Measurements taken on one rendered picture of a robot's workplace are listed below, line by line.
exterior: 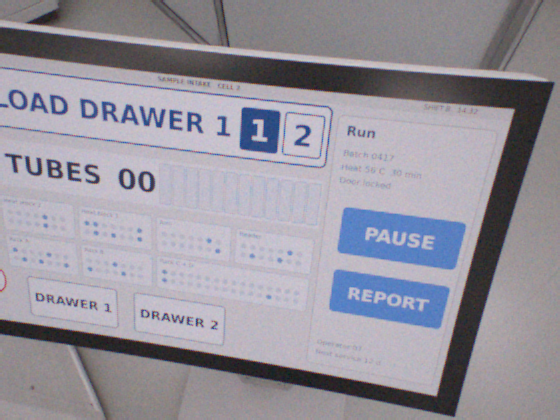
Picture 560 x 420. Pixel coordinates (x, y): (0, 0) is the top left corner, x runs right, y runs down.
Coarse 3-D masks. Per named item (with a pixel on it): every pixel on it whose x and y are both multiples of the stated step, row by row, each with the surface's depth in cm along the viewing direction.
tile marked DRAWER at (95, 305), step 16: (32, 288) 48; (48, 288) 48; (64, 288) 48; (80, 288) 48; (96, 288) 47; (112, 288) 47; (32, 304) 49; (48, 304) 49; (64, 304) 49; (80, 304) 48; (96, 304) 48; (112, 304) 48; (64, 320) 49; (80, 320) 49; (96, 320) 49; (112, 320) 48
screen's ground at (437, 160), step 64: (0, 64) 40; (64, 64) 39; (0, 128) 42; (384, 128) 37; (448, 128) 36; (64, 192) 44; (384, 192) 39; (448, 192) 38; (0, 256) 48; (320, 256) 42; (128, 320) 48; (256, 320) 46; (320, 320) 44; (448, 320) 42; (384, 384) 46
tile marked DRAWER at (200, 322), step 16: (144, 304) 47; (160, 304) 47; (176, 304) 46; (192, 304) 46; (208, 304) 46; (144, 320) 48; (160, 320) 47; (176, 320) 47; (192, 320) 47; (208, 320) 46; (224, 320) 46; (160, 336) 48; (176, 336) 48; (192, 336) 47; (208, 336) 47; (224, 336) 47
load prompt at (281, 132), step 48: (0, 96) 41; (48, 96) 41; (96, 96) 40; (144, 96) 39; (192, 96) 39; (240, 96) 38; (144, 144) 41; (192, 144) 40; (240, 144) 39; (288, 144) 39
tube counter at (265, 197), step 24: (120, 168) 42; (144, 168) 42; (168, 168) 41; (192, 168) 41; (216, 168) 40; (120, 192) 43; (144, 192) 42; (168, 192) 42; (192, 192) 42; (216, 192) 41; (240, 192) 41; (264, 192) 41; (288, 192) 40; (312, 192) 40; (240, 216) 42; (264, 216) 41; (288, 216) 41; (312, 216) 41
